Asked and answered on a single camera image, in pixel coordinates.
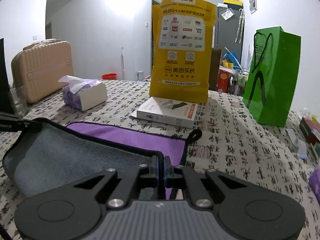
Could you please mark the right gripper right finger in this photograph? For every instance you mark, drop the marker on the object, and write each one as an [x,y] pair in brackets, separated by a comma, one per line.
[221,206]

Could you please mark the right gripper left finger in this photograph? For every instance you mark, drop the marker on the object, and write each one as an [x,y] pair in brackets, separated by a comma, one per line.
[86,209]

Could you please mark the purple grey microfibre towel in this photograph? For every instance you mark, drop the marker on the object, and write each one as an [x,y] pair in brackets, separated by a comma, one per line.
[48,155]

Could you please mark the calligraphy print tablecloth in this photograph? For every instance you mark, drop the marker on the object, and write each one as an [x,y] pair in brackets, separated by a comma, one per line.
[232,141]

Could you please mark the dark flat box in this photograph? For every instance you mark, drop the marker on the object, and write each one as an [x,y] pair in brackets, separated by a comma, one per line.
[310,130]

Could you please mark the purple tissue box with tissue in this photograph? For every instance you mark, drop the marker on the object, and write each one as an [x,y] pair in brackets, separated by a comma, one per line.
[83,94]

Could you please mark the green paper gift bag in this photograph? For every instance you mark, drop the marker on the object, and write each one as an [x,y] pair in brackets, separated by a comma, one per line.
[273,75]

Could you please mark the white paperback book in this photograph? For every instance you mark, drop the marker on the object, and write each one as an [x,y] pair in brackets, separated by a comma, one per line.
[167,111]

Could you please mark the clear drinking glass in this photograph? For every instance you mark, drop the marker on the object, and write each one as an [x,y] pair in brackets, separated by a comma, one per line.
[18,101]

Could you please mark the red carton on floor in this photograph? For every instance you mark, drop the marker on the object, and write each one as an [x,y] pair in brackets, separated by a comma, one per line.
[223,81]

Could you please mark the red plastic basin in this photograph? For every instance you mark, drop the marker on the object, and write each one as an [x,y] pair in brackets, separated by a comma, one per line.
[109,76]

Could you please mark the beige hard-shell suitcase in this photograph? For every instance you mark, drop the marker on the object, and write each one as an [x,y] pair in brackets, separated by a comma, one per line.
[38,68]

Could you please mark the brown cardboard box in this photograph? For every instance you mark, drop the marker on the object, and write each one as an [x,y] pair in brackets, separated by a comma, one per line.
[214,68]

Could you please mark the grey refrigerator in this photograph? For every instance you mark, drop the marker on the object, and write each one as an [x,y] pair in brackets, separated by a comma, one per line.
[226,30]

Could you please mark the yellow paper delivery bag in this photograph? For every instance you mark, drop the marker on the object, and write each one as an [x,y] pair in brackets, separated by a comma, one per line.
[183,47]

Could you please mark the yellow box atop refrigerator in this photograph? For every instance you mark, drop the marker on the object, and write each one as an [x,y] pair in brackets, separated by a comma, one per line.
[233,2]

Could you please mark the framed wall picture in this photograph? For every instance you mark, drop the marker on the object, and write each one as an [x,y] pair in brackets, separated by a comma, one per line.
[252,6]

